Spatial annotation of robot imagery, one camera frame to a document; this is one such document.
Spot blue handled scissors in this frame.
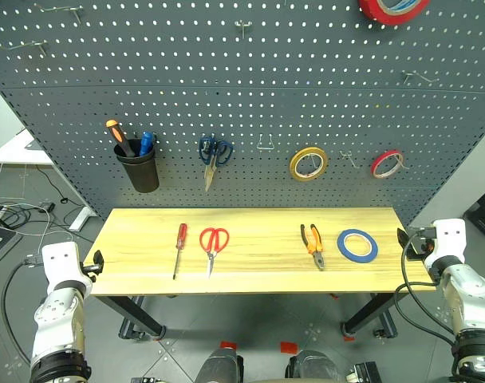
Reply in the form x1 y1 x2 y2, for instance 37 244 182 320
198 135 235 193

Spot black plastic cup holder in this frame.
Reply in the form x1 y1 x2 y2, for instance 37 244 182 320
113 138 160 194

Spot thin red tape roll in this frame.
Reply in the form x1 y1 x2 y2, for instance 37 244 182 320
370 149 409 180

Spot yellow tape roll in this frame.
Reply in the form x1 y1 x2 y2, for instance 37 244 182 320
288 146 329 183

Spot short metal double hook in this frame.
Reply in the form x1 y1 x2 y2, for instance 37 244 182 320
234 20 254 39
339 149 361 169

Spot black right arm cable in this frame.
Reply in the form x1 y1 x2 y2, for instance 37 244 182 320
392 232 455 347

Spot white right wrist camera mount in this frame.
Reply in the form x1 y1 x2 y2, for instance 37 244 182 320
423 218 467 265

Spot blue handled screwdriver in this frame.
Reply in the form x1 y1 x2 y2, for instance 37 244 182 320
138 131 155 157

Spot long metal peg hook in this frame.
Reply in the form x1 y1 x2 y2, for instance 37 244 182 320
0 39 49 56
34 2 85 24
401 71 441 86

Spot white pegboard stand foot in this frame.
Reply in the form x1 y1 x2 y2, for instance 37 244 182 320
68 206 99 232

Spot orange black handled screwdriver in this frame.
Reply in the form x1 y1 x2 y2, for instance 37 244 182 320
104 119 136 159

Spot tangled floor cables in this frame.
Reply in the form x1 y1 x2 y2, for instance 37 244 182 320
0 162 88 240

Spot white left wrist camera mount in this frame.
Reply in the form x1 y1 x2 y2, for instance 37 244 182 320
40 241 93 286

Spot white background table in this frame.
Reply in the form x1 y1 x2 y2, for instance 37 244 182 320
0 128 54 165

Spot wide red tape roll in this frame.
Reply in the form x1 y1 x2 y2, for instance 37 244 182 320
357 0 432 26

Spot blue tape roll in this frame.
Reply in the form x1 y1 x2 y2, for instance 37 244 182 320
336 228 380 265

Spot orange black pliers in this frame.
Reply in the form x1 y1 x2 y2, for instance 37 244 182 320
299 223 325 272

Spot metal wire loop hook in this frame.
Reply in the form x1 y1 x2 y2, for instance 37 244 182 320
255 133 275 152

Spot red handled screwdriver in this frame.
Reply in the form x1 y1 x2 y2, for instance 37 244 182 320
172 223 189 281

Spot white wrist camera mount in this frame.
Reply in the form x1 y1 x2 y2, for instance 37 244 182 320
40 241 93 286
423 218 467 265

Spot red handled scissors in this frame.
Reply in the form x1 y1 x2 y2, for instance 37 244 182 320
199 227 231 279

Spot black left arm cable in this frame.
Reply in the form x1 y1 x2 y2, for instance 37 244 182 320
0 258 45 366

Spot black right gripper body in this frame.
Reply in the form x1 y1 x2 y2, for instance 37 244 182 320
406 226 436 262

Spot black storage box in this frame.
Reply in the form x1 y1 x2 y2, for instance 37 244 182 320
463 186 485 239

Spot black table leg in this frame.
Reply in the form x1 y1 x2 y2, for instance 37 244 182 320
340 293 408 341
93 295 167 342

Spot dark rounded robot shape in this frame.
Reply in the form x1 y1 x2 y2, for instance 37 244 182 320
193 345 244 383
285 349 349 383

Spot grey metal pegboard wall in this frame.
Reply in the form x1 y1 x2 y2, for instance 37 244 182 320
0 0 485 227

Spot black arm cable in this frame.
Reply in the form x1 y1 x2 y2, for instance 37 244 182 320
0 258 45 366
392 232 455 347

